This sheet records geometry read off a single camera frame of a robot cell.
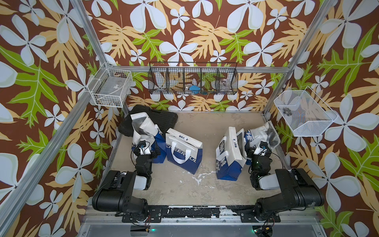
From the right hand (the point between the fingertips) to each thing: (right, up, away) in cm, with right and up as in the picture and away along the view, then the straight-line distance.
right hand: (255, 142), depth 87 cm
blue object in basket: (-36, +34, +8) cm, 50 cm away
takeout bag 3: (-20, -4, -17) cm, 26 cm away
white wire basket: (-87, +33, -1) cm, 93 cm away
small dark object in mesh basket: (+17, +18, -2) cm, 26 cm away
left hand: (-65, +1, +1) cm, 65 cm away
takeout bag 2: (-43, -4, -10) cm, 44 cm away
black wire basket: (-37, +42, +11) cm, 57 cm away
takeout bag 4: (-1, +3, -1) cm, 3 cm away
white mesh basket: (+26, +17, -5) cm, 31 cm away
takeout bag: (-65, +8, -6) cm, 66 cm away
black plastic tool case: (-57, +14, +18) cm, 61 cm away
